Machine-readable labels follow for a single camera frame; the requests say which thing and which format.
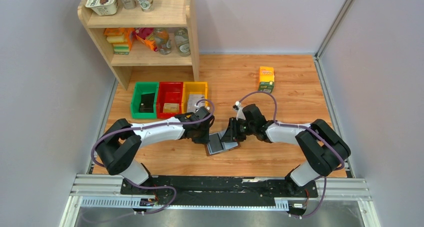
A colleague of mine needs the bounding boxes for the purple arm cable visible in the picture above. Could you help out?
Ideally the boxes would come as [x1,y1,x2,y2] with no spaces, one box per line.
[90,98,216,216]
[233,91,346,219]

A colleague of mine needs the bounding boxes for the wooden shelf unit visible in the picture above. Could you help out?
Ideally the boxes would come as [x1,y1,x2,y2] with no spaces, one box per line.
[77,0,200,89]

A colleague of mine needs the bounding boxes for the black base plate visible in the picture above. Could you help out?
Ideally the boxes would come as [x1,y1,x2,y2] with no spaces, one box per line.
[120,175,318,207]

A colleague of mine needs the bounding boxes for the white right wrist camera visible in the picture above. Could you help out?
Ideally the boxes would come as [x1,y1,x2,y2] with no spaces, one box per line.
[232,101,246,120]

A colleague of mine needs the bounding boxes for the aluminium frame rail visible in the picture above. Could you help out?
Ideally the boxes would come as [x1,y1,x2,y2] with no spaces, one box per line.
[59,174,380,227]

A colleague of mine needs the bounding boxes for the stack of sponges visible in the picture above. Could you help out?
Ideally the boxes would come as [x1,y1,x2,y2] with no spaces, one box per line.
[103,27,135,55]

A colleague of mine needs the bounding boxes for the right glass jar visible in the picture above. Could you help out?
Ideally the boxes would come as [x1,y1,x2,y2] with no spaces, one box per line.
[174,27,191,57]

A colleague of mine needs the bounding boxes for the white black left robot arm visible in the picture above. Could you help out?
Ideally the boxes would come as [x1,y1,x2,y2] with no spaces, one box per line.
[91,106,215,195]

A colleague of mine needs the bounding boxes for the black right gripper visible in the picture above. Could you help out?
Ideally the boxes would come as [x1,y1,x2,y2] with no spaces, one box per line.
[220,117,255,143]

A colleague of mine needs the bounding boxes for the green plastic bin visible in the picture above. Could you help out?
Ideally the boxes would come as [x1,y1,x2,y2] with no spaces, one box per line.
[130,82,159,119]

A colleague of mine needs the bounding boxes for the black cards in green bin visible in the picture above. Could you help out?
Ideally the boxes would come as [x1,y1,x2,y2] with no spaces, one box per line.
[138,92,156,113]

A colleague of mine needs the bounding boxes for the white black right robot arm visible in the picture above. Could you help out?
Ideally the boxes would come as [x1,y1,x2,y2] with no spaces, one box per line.
[220,104,351,197]

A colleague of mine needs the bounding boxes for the yellow plastic bin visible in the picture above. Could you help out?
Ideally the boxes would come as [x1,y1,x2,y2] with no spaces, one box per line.
[181,81,208,113]

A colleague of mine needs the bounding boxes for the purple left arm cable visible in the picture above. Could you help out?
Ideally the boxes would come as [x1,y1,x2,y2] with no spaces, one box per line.
[90,98,216,216]

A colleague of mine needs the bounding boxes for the left glass jar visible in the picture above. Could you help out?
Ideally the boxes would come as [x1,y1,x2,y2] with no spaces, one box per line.
[153,27,172,55]

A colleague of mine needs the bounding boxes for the brown leather card holder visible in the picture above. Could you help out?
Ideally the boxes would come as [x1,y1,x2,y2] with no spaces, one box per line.
[205,130,240,156]

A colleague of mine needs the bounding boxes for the orange pink snack bag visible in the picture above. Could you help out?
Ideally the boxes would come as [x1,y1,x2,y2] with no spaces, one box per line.
[134,27,158,52]

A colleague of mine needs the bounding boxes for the tan card in red bin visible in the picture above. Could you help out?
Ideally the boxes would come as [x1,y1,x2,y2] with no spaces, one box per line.
[162,103,180,113]

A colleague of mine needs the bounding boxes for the orange green carton box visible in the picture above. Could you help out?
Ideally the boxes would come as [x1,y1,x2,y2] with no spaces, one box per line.
[257,66,275,94]

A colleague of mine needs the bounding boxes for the red plastic bin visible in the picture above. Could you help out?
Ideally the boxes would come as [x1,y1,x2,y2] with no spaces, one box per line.
[156,82,183,119]

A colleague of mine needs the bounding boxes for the white cards in yellow bin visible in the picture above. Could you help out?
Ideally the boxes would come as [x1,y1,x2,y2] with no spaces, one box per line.
[186,94,205,113]

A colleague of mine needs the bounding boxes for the yoghurt tub with chocolate label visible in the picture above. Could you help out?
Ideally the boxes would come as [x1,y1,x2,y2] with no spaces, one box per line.
[85,0,118,16]

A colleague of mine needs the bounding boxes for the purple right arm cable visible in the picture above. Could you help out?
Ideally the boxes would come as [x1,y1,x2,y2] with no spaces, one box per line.
[233,91,346,219]

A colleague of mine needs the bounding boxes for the glass jar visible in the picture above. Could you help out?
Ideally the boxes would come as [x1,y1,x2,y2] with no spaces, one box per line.
[153,27,172,55]
[174,27,191,57]

